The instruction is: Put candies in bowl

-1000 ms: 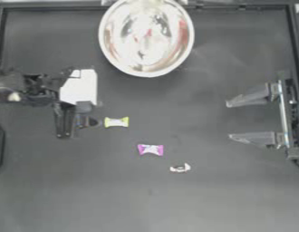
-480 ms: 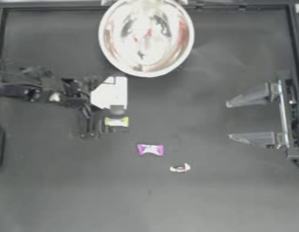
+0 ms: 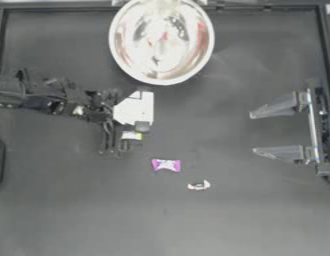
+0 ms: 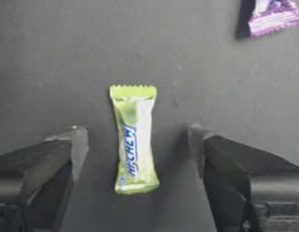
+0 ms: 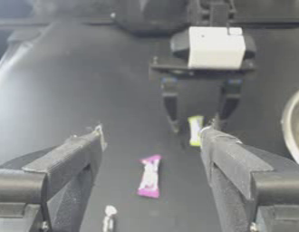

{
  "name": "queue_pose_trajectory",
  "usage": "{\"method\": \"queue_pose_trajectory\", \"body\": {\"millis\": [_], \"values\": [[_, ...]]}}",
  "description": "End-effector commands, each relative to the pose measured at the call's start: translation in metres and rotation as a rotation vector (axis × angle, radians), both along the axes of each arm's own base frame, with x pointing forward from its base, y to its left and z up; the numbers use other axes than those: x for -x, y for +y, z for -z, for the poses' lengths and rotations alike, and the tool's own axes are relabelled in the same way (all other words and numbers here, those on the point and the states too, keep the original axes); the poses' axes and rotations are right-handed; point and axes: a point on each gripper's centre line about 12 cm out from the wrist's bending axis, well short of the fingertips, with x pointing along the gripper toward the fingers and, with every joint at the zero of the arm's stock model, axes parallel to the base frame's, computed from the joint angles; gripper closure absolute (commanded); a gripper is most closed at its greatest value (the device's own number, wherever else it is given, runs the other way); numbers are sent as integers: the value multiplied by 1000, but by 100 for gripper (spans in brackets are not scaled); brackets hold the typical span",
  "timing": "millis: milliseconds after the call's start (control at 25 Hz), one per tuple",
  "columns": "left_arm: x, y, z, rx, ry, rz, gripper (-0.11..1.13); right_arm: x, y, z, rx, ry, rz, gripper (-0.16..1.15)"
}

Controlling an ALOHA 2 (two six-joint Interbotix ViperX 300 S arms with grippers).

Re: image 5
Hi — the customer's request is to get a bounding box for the steel bowl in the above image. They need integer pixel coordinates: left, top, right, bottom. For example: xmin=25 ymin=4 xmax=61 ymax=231
xmin=278 ymin=88 xmax=299 ymax=168

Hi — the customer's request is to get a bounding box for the purple candy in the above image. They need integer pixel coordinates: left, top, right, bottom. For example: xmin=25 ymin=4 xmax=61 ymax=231
xmin=135 ymin=154 xmax=162 ymax=199

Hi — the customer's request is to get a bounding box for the green candy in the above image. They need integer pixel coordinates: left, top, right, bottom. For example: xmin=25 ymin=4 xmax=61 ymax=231
xmin=186 ymin=114 xmax=205 ymax=148

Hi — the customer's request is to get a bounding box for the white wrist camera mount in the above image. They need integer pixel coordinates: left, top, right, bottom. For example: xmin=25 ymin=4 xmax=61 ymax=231
xmin=186 ymin=25 xmax=249 ymax=71

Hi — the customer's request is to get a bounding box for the white candy with red twists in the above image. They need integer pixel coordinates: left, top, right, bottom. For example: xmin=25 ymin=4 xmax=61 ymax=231
xmin=99 ymin=205 xmax=118 ymax=232

